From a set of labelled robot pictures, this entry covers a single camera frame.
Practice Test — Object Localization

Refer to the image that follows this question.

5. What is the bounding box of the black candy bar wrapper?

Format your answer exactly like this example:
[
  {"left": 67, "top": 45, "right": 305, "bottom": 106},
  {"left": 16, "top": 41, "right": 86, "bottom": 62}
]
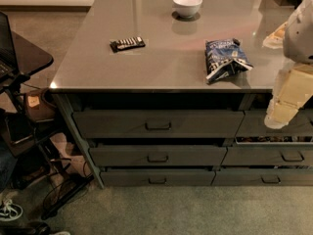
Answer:
[{"left": 110, "top": 36, "right": 146, "bottom": 53}]

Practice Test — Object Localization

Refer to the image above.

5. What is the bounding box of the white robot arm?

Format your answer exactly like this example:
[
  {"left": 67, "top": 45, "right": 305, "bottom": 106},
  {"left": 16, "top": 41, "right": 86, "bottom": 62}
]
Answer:
[{"left": 263, "top": 0, "right": 313, "bottom": 129}]

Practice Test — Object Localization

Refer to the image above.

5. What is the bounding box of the grey drawer cabinet frame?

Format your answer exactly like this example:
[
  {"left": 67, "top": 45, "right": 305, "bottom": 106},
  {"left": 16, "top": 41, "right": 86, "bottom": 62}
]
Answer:
[{"left": 55, "top": 90, "right": 313, "bottom": 186}]

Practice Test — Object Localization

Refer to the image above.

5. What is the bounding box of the brown cardboard box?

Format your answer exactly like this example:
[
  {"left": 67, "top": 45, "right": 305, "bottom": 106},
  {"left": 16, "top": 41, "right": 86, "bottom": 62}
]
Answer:
[{"left": 23, "top": 88, "right": 57, "bottom": 122}]

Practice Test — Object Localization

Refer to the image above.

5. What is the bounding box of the black side table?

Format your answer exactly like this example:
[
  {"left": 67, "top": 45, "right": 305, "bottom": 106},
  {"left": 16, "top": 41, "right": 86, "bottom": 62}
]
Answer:
[{"left": 1, "top": 32, "right": 94, "bottom": 220}]

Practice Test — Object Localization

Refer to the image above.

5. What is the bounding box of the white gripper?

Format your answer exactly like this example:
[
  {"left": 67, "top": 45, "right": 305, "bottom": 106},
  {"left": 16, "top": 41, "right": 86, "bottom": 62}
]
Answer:
[{"left": 262, "top": 22, "right": 313, "bottom": 129}]

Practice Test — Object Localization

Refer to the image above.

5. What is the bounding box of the black laptop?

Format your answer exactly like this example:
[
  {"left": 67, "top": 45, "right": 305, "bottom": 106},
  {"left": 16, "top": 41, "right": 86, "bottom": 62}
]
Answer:
[{"left": 0, "top": 12, "right": 19, "bottom": 80}]

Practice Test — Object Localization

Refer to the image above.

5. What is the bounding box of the white ceramic bowl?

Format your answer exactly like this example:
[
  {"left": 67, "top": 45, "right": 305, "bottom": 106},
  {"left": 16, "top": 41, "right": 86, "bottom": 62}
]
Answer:
[{"left": 173, "top": 0, "right": 202, "bottom": 18}]

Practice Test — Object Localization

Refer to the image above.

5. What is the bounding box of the blue chip bag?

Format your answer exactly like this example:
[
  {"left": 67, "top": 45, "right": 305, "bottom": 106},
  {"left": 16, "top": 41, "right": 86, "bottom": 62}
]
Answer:
[{"left": 205, "top": 38, "right": 253, "bottom": 83}]

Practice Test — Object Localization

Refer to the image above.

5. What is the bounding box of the grey drawer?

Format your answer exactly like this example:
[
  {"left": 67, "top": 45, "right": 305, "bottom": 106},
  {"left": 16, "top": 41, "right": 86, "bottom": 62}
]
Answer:
[
  {"left": 212, "top": 169, "right": 313, "bottom": 186},
  {"left": 90, "top": 145, "right": 227, "bottom": 166},
  {"left": 237, "top": 109, "right": 313, "bottom": 137},
  {"left": 72, "top": 110, "right": 244, "bottom": 138},
  {"left": 100, "top": 169, "right": 215, "bottom": 186},
  {"left": 222, "top": 144, "right": 313, "bottom": 165}
]

